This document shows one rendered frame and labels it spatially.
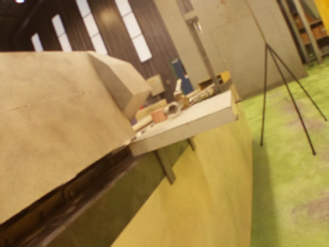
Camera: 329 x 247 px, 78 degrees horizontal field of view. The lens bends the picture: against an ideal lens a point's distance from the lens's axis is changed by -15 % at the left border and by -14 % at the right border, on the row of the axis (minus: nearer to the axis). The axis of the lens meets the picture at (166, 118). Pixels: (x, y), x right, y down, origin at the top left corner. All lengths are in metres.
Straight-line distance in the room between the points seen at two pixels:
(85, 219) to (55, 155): 0.09
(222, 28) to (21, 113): 5.82
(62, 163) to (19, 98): 0.10
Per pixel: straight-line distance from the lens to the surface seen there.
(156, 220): 0.45
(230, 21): 6.07
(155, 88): 10.04
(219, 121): 0.42
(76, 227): 0.31
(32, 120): 0.32
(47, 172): 0.29
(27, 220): 0.35
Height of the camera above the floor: 0.86
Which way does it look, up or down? 5 degrees down
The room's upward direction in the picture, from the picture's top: 23 degrees counter-clockwise
